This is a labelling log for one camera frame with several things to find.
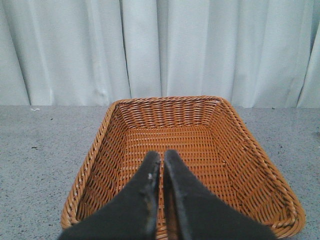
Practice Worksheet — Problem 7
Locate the brown wicker basket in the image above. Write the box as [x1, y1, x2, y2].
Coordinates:
[60, 96, 306, 239]

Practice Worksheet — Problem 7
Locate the white curtain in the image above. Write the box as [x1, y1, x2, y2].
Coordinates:
[0, 0, 320, 108]

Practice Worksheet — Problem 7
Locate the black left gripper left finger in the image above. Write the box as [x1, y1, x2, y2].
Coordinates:
[59, 151, 161, 240]

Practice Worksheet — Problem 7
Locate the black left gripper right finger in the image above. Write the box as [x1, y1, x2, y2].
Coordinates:
[163, 150, 276, 240]

